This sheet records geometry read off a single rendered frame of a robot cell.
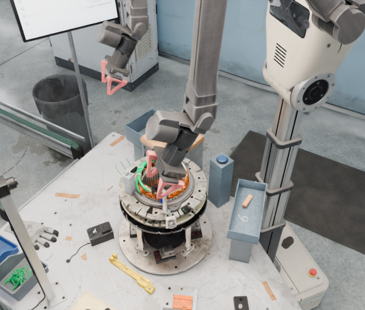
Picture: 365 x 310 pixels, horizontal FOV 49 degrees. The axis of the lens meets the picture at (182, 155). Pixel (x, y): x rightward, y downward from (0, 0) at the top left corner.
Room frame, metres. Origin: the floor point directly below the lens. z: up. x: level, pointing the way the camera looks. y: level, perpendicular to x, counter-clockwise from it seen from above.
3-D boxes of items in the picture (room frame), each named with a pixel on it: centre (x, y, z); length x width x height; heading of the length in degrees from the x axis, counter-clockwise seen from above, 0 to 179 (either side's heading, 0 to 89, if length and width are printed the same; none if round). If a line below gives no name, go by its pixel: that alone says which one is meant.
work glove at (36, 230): (1.00, 0.63, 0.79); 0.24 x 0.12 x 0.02; 58
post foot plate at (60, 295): (0.71, 0.48, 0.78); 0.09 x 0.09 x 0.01; 33
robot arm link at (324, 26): (0.89, -0.38, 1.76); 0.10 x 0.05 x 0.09; 111
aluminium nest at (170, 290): (0.70, 0.01, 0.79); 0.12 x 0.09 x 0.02; 83
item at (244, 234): (0.90, -0.23, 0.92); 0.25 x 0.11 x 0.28; 165
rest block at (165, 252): (0.87, 0.06, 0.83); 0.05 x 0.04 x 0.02; 107
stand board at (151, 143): (1.28, 0.04, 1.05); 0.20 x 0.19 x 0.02; 48
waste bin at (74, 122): (2.43, 0.89, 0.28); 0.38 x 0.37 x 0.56; 148
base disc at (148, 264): (0.99, 0.07, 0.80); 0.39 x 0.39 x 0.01
